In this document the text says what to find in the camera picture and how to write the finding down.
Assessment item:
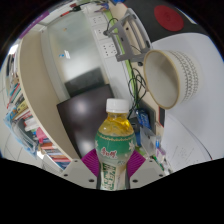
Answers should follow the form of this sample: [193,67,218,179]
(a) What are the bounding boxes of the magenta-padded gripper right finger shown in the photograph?
[126,149,166,190]

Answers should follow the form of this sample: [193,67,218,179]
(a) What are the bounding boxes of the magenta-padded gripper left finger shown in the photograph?
[61,148,101,190]

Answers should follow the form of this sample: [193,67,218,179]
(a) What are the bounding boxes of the green-labelled clear drink bottle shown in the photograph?
[94,98,137,192]

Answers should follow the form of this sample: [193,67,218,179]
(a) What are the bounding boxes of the clear plastic box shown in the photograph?
[139,124,158,149]

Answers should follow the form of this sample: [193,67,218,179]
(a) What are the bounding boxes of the small blue device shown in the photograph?
[135,108,151,129]

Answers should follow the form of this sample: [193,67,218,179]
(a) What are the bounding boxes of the black computer monitor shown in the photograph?
[55,83,116,159]

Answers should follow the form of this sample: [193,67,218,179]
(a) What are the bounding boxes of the grey metal stand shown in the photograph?
[103,8,152,63]

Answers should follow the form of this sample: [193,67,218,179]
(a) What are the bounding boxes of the black desk mat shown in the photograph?
[123,0,211,46]

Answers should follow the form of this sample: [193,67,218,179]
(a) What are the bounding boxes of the flat round red coaster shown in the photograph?
[153,4,185,33]

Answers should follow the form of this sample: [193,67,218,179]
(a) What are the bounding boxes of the black tangled cables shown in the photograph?
[128,66,148,121]

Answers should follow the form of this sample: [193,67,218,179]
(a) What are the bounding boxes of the wall shelf with books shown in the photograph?
[3,31,81,171]

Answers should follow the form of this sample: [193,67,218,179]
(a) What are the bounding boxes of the white wall socket strip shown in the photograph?
[88,13,121,59]

